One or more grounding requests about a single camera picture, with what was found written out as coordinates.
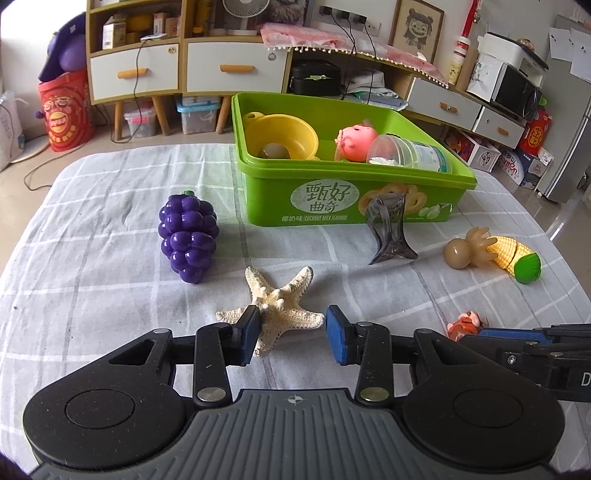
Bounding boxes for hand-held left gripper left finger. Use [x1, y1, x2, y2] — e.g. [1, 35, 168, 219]
[108, 305, 262, 409]

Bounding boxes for red gift box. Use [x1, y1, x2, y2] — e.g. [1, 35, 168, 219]
[517, 108, 552, 155]

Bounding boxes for black microwave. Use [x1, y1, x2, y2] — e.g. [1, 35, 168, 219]
[490, 62, 543, 121]

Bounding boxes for small amber rubber hand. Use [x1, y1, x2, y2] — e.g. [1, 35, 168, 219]
[444, 227, 502, 271]

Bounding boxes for stacked paper cups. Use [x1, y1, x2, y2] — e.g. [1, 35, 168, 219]
[448, 34, 472, 86]

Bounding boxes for white and red carton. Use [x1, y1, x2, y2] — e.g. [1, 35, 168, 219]
[501, 148, 555, 188]

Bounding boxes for dark translucent hair claw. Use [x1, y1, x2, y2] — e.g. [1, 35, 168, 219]
[367, 194, 419, 265]

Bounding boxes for black case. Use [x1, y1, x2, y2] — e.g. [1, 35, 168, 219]
[291, 60, 342, 94]

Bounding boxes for framed cartoon picture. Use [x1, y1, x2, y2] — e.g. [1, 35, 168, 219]
[389, 0, 445, 65]

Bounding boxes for clear cotton swab jar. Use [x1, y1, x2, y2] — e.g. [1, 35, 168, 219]
[366, 134, 448, 174]

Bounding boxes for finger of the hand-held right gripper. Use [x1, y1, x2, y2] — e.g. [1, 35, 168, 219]
[480, 323, 591, 344]
[462, 336, 555, 381]

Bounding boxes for small red toy figure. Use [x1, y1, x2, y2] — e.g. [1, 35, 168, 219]
[447, 311, 490, 343]

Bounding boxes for red printed bucket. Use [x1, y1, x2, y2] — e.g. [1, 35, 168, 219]
[38, 69, 94, 153]

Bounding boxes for low wooden cabinet white drawers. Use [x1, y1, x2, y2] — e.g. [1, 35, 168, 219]
[406, 76, 527, 148]

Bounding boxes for clear storage box red lid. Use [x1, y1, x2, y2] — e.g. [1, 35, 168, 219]
[124, 104, 158, 138]

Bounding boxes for white patterned box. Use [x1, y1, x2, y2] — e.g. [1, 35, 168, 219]
[445, 129, 502, 174]

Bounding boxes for yellow toy pot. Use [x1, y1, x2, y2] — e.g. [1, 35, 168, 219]
[244, 112, 320, 161]

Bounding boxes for yellow toy corn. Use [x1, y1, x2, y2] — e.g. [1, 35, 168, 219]
[485, 235, 542, 284]

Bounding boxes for green plastic box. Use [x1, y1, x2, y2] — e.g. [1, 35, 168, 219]
[231, 92, 478, 227]

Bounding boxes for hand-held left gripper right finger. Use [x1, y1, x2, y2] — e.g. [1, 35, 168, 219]
[325, 305, 481, 402]

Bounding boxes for large amber rubber hand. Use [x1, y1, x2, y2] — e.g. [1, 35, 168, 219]
[257, 142, 291, 160]

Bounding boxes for pink lace cloth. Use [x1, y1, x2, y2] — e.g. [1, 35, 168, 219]
[260, 22, 451, 88]

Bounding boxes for wooden cabinet with white drawers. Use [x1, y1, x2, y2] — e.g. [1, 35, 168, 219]
[86, 0, 296, 141]

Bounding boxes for black floor cable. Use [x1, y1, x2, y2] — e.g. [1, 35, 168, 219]
[23, 138, 65, 191]

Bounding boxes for purple plush toy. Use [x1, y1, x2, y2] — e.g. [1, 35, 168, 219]
[39, 11, 88, 81]

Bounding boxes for purple toy grapes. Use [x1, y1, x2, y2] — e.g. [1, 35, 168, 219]
[158, 190, 219, 284]

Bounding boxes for white table fan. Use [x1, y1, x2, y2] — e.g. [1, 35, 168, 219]
[222, 0, 271, 34]

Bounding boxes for pink toy pig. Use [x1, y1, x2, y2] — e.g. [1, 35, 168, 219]
[335, 120, 386, 163]

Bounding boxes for grey refrigerator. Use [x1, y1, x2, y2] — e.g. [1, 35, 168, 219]
[536, 14, 591, 204]

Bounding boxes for white starfish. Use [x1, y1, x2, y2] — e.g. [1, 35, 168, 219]
[216, 266, 326, 358]

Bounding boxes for clear storage box blue lid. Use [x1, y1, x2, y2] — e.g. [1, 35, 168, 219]
[176, 97, 221, 136]

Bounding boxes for white shopping bag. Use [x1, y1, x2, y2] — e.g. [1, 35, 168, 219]
[0, 91, 26, 172]

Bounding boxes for grey checked cloth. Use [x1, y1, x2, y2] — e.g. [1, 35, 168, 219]
[0, 143, 591, 480]

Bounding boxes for white power strip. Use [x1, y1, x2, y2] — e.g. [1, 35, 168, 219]
[318, 4, 382, 38]

